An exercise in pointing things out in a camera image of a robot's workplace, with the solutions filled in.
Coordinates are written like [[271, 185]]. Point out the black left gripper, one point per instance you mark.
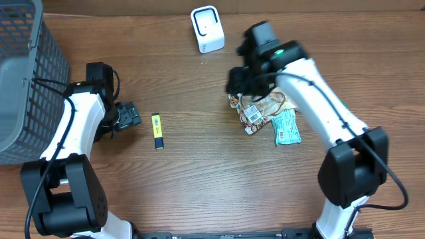
[[129, 116]]

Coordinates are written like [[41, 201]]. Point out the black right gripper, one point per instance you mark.
[[234, 79]]

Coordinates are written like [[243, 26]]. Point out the yellow glue stick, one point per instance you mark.
[[157, 131]]

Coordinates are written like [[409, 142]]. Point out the brown white snack pouch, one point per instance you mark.
[[254, 114]]

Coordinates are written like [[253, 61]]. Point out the teal wet wipes packet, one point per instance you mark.
[[285, 128]]

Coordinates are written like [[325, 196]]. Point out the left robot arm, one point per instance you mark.
[[65, 197]]

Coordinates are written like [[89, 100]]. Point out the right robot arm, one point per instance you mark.
[[355, 154]]

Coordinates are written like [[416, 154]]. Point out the white barcode scanner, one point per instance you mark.
[[207, 28]]

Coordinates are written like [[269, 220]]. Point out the grey plastic mesh basket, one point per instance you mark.
[[30, 114]]

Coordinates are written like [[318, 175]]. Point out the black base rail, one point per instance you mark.
[[225, 235]]

